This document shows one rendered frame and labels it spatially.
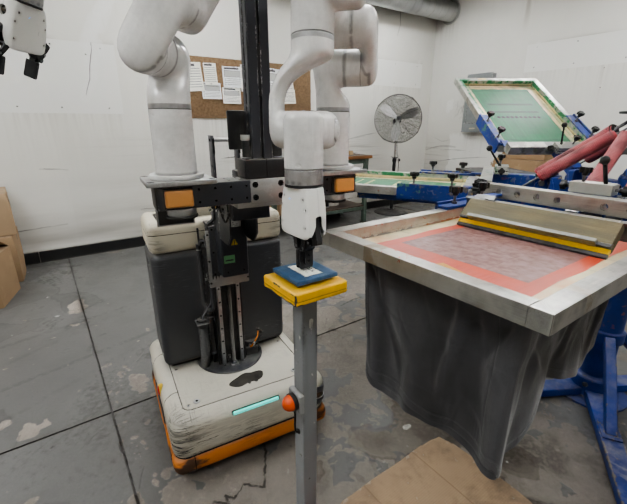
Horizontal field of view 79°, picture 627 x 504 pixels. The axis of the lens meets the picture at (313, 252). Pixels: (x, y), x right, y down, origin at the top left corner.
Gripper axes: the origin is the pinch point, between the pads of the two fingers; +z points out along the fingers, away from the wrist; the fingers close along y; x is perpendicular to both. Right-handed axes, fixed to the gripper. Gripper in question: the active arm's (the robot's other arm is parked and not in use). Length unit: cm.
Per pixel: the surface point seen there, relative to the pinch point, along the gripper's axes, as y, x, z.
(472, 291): 27.8, 17.2, 1.8
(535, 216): 13, 68, -2
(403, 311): 5.1, 26.2, 18.1
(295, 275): 1.6, -3.3, 2.6
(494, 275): 22.7, 33.4, 4.2
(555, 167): -14, 137, -9
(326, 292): 6.5, 0.9, 5.7
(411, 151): -368, 456, 16
